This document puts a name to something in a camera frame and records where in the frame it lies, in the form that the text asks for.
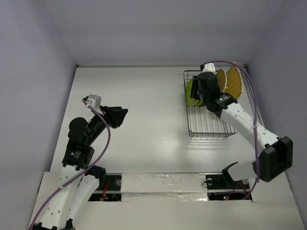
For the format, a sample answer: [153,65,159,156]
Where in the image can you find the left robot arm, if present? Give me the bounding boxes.
[29,106,128,230]

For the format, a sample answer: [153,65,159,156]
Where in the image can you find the square bamboo woven tray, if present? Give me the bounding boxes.
[224,65,243,99]

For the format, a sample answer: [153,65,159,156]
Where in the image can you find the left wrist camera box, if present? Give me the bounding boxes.
[82,94,101,110]

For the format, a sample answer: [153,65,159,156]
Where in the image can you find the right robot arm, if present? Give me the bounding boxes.
[190,72,293,188]

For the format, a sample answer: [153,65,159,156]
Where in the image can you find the black wire dish rack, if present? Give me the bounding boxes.
[183,69,261,139]

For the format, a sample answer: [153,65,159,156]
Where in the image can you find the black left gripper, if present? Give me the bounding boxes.
[86,104,127,144]

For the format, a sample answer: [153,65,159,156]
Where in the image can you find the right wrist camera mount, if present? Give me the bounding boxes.
[200,63,216,72]

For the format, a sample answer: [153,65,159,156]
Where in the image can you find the green plastic plate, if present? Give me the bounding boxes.
[186,78,204,107]

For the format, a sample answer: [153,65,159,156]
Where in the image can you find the rounded bamboo woven tray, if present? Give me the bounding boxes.
[216,69,227,92]

